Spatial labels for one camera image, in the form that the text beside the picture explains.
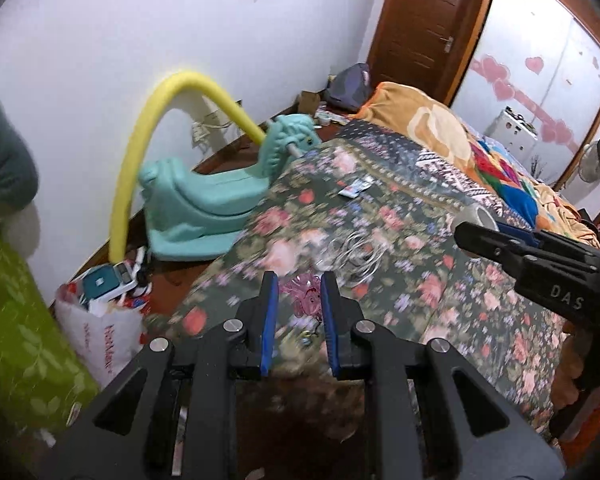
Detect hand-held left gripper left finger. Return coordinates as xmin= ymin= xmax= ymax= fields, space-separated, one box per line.
xmin=40 ymin=271 xmax=281 ymax=480

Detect colourful orange blanket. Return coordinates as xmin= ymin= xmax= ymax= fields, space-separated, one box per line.
xmin=355 ymin=81 xmax=600 ymax=251

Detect pink heart stickers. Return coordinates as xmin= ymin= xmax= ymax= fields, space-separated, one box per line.
xmin=470 ymin=0 xmax=600 ymax=146

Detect small printed packet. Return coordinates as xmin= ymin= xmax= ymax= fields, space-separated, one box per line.
xmin=339 ymin=178 xmax=373 ymax=198

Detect grey backpack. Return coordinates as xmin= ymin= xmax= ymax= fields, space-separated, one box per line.
xmin=325 ymin=63 xmax=372 ymax=111

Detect brown wooden door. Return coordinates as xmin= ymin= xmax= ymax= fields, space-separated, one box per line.
xmin=367 ymin=0 xmax=496 ymax=106

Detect patchwork patterned quilt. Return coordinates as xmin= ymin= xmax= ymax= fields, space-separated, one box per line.
xmin=337 ymin=120 xmax=536 ymax=231

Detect small white cabinet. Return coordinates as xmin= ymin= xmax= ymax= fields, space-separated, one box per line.
xmin=484 ymin=107 xmax=539 ymax=171

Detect white wall socket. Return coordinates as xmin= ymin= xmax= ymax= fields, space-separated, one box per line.
xmin=192 ymin=110 xmax=231 ymax=146

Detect green leaf-print cloth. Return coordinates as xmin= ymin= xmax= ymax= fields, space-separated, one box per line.
xmin=0 ymin=232 xmax=101 ymax=431

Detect pink curly plastic piece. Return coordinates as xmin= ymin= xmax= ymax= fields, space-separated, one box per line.
xmin=282 ymin=272 xmax=326 ymax=316

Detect dark floral bedspread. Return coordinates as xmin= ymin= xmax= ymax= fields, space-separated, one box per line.
xmin=147 ymin=140 xmax=581 ymax=436

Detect teal plastic rocking horse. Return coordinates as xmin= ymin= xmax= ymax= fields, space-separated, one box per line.
xmin=139 ymin=113 xmax=321 ymax=262

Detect white sliding wardrobe doors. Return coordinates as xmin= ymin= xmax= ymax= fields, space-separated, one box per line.
xmin=450 ymin=0 xmax=600 ymax=191

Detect white tangled earphone cables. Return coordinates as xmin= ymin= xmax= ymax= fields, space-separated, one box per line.
xmin=325 ymin=235 xmax=386 ymax=281

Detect white plastic shopping bag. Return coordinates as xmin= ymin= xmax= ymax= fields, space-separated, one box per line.
xmin=55 ymin=280 xmax=148 ymax=391

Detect grey cloth bundle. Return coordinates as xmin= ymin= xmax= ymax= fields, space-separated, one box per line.
xmin=0 ymin=84 xmax=40 ymax=211

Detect white standing fan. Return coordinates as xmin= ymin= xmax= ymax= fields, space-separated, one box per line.
xmin=577 ymin=141 xmax=600 ymax=186

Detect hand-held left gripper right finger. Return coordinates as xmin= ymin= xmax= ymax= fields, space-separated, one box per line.
xmin=321 ymin=271 xmax=566 ymax=480

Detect person's right hand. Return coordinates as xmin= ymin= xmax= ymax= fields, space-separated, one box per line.
xmin=551 ymin=327 xmax=593 ymax=408

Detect teal and white box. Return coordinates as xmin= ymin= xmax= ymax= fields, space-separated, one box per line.
xmin=82 ymin=265 xmax=136 ymax=301

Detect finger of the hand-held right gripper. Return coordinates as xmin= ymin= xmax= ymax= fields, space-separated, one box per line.
xmin=495 ymin=220 xmax=600 ymax=262
xmin=454 ymin=221 xmax=526 ymax=268

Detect yellow foam tube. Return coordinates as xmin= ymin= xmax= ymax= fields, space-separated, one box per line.
xmin=109 ymin=72 xmax=267 ymax=264

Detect grey tape roll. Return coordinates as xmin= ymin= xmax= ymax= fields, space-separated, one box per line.
xmin=455 ymin=204 xmax=502 ymax=241

